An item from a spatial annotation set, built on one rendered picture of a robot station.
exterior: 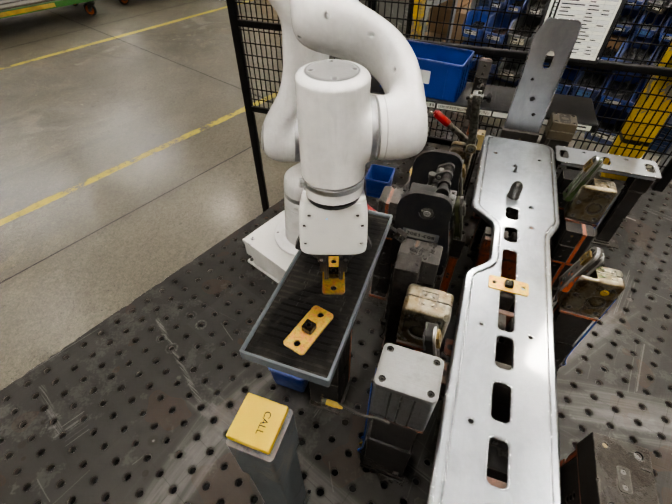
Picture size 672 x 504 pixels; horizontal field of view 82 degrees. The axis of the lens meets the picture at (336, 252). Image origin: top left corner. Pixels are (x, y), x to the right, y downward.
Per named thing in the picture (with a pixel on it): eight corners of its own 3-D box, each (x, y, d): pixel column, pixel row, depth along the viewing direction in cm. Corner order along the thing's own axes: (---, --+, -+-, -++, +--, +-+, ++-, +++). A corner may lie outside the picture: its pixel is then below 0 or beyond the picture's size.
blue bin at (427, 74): (455, 103, 141) (463, 66, 132) (377, 87, 151) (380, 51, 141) (466, 86, 151) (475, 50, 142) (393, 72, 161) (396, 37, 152)
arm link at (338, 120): (366, 152, 55) (300, 155, 54) (373, 53, 45) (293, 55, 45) (375, 188, 49) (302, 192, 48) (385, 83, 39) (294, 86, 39)
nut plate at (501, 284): (528, 284, 86) (530, 280, 85) (528, 297, 83) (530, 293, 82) (488, 275, 88) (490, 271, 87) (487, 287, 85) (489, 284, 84)
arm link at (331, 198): (296, 191, 49) (297, 209, 51) (366, 191, 49) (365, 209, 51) (300, 154, 55) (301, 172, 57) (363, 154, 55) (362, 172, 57)
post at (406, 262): (395, 371, 104) (418, 273, 75) (377, 366, 105) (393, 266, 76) (400, 355, 107) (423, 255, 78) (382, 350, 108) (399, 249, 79)
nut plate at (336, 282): (345, 294, 64) (345, 290, 63) (321, 294, 64) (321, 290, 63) (344, 257, 70) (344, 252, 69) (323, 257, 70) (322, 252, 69)
